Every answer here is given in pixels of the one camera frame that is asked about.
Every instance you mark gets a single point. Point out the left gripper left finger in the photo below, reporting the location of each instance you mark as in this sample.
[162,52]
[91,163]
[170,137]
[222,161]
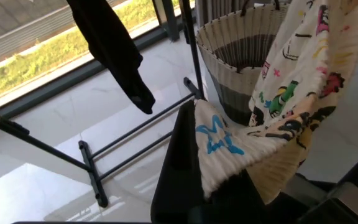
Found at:
[179,174]

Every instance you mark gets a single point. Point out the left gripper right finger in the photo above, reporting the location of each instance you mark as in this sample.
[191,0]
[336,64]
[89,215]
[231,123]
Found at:
[238,199]

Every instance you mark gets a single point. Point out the cream printed garment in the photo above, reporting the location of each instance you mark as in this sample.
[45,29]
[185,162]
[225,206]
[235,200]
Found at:
[291,93]

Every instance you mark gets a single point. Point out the black garment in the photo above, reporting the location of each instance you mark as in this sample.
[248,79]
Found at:
[113,53]

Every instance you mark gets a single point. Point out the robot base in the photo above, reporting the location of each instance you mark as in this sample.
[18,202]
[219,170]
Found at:
[337,199]

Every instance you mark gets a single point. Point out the black clothes rack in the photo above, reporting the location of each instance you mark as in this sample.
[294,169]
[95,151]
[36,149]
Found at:
[120,137]

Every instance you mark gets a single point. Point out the white laundry basket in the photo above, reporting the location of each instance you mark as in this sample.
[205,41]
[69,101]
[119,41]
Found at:
[235,56]

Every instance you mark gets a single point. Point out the beige curtain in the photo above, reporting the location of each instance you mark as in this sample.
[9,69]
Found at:
[216,9]

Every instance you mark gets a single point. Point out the window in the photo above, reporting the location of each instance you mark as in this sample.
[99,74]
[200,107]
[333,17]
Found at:
[42,46]

